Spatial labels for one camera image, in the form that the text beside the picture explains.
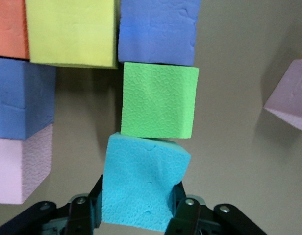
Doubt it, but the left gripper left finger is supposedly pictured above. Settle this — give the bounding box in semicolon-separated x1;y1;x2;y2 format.
0;175;104;235

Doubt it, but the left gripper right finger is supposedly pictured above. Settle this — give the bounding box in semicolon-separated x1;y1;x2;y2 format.
165;181;267;235

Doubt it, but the blue foam cube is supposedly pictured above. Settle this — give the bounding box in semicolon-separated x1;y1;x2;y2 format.
101;132;192;233

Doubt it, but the pink foam cube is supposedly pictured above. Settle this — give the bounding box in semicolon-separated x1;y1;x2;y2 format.
0;123;53;205
263;58;302;133

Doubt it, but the green foam cube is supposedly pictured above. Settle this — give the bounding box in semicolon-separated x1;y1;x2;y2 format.
120;61;200;140

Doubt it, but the yellow foam cube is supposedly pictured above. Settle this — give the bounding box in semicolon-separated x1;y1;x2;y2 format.
25;0;119;69

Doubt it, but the purple foam cube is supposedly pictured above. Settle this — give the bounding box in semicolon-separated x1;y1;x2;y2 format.
118;0;201;66
0;57;56;141

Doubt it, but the orange foam cube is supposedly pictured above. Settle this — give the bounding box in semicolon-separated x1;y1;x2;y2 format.
0;0;30;59

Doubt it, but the brown paper table cover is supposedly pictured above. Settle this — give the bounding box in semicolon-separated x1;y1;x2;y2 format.
0;0;302;235

